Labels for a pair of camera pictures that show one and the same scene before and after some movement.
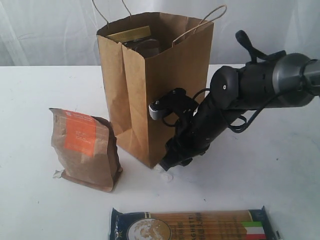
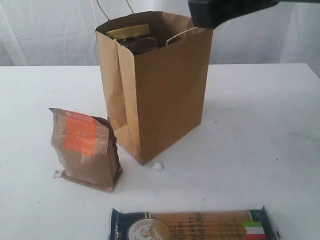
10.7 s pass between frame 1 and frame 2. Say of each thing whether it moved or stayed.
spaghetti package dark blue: stayed
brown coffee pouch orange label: stayed
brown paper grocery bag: stayed
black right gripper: moved
